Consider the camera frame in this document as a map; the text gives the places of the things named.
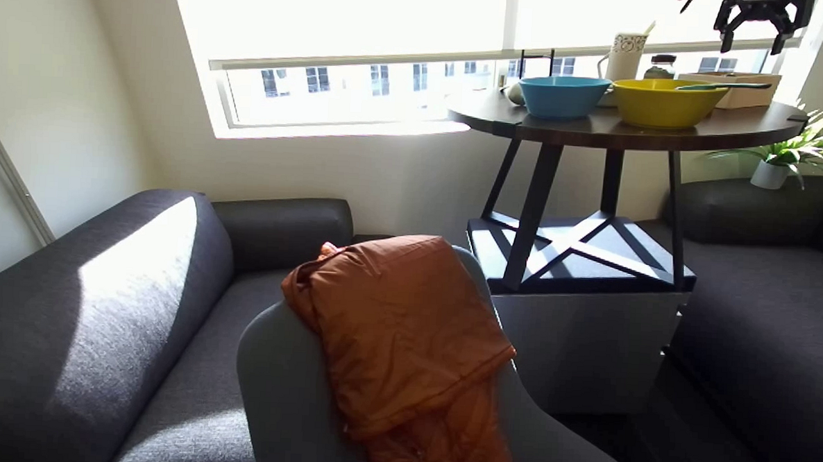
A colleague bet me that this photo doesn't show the yellow bowl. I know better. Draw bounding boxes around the yellow bowl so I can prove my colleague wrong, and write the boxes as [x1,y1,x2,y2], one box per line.
[610,76,730,132]

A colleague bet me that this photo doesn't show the blue bowl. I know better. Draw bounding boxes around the blue bowl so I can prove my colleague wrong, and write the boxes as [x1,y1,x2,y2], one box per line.
[516,74,613,123]

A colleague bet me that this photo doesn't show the teal spoon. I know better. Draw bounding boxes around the teal spoon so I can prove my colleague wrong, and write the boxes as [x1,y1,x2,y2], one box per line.
[675,78,773,95]

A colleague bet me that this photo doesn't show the glass jar with dark lid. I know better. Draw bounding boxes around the glass jar with dark lid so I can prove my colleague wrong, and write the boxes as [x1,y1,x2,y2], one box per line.
[643,53,677,81]

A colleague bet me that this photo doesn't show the white patterned mug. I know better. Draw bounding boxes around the white patterned mug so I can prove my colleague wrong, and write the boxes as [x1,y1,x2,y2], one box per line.
[596,31,650,85]

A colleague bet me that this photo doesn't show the potted green plant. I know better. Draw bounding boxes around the potted green plant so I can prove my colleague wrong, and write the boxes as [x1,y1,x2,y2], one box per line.
[705,97,823,193]

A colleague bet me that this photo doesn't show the dark grey sofa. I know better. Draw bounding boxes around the dark grey sofa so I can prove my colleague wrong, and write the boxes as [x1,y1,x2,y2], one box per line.
[628,156,823,462]
[0,182,394,462]

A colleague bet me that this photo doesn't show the grey cabinet with dark top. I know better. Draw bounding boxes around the grey cabinet with dark top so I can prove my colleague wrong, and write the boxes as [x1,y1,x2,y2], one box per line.
[459,210,700,420]

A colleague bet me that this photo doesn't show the window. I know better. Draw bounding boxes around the window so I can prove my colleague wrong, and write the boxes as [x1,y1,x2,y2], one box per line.
[160,0,823,166]

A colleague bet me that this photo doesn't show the orange jacket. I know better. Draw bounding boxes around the orange jacket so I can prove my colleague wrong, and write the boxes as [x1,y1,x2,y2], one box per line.
[273,229,530,462]

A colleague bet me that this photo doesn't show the grey chair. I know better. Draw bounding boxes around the grey chair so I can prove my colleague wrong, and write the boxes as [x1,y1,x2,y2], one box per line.
[232,236,663,462]

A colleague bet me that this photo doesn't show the black metal frame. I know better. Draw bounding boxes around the black metal frame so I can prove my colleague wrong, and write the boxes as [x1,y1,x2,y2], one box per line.
[518,48,557,80]

